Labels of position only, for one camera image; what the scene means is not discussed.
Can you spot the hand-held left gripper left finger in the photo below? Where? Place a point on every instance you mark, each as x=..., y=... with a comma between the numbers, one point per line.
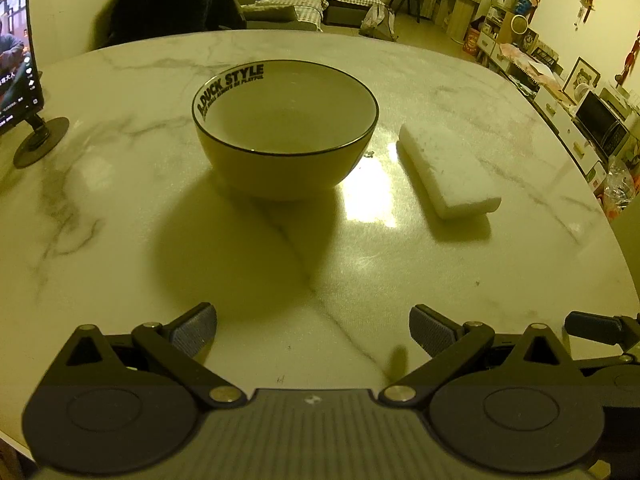
x=195, y=330

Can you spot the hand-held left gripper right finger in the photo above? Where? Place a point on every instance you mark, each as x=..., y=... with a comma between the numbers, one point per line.
x=432, y=327

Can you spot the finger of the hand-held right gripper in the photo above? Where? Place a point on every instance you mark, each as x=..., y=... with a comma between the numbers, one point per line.
x=590, y=325

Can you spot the white sponge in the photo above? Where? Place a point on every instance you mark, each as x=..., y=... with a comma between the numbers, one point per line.
x=445, y=170

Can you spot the yellow white ceramic bowl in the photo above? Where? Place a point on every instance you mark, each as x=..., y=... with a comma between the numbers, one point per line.
x=280, y=175

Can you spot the clear plastic bag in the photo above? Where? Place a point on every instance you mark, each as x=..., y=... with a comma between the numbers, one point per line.
x=622, y=190

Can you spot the white drawer cabinet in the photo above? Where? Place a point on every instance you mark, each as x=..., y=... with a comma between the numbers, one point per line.
x=565, y=130

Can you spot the black microwave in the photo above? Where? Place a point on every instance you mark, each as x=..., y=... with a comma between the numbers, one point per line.
x=600, y=125

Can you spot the white printer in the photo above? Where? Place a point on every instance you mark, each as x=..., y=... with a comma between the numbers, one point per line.
x=622, y=102

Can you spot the small white fan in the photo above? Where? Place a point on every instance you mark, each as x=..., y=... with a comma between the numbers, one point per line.
x=580, y=92

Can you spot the black phone stand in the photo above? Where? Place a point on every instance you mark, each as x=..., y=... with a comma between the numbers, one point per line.
x=42, y=142

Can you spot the framed portrait picture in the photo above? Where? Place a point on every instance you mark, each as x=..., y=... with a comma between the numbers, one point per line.
x=586, y=72

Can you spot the pink cloth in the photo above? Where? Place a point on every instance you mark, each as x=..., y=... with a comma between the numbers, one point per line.
x=530, y=65

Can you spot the white low cabinet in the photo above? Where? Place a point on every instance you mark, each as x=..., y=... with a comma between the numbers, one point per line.
x=500, y=60

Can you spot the red bucket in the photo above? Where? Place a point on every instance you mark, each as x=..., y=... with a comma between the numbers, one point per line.
x=472, y=41

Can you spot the round table mirror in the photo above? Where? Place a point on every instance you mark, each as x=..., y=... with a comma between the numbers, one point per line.
x=520, y=26

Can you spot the grey backpack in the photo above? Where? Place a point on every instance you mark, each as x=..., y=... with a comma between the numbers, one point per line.
x=379, y=22

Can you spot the wooden shelf unit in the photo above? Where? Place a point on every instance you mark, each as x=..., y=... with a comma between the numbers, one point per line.
x=460, y=10

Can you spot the smartphone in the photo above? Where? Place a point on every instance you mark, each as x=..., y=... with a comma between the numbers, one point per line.
x=17, y=60

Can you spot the black dining chair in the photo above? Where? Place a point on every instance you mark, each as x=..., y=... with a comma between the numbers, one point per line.
x=234, y=7

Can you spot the grey cushion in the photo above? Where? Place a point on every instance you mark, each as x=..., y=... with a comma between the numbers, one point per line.
x=270, y=13

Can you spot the blue plush toy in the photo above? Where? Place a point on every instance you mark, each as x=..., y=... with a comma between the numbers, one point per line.
x=523, y=6

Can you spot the black fluffy coat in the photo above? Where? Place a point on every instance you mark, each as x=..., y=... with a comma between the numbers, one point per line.
x=165, y=5

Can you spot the small black photo frame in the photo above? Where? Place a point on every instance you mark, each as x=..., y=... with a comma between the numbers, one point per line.
x=531, y=39

